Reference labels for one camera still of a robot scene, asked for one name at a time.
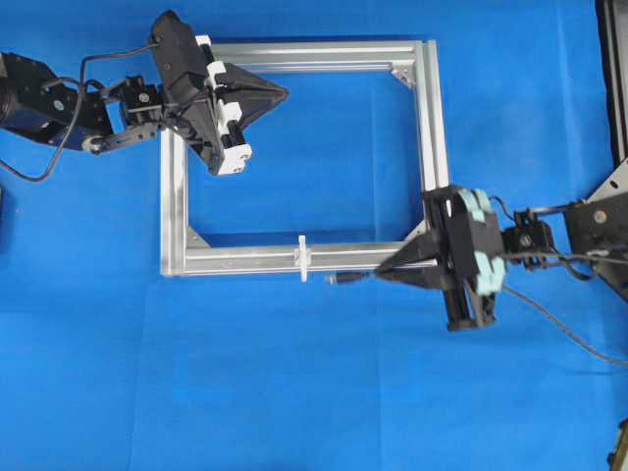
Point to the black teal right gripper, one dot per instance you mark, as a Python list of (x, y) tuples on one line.
[(463, 221)]

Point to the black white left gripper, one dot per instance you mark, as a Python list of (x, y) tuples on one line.
[(192, 82)]

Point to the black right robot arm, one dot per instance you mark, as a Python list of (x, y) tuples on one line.
[(597, 233)]

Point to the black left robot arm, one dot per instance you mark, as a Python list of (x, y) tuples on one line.
[(80, 113)]

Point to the white zip tie loop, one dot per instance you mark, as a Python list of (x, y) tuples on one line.
[(302, 258)]

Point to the yellowish object bottom right corner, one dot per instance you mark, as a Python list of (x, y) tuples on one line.
[(617, 459)]

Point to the black metal stand right edge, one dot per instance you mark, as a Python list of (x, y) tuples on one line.
[(612, 26)]

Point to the silver aluminium extrusion frame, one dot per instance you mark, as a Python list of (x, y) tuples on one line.
[(183, 252)]

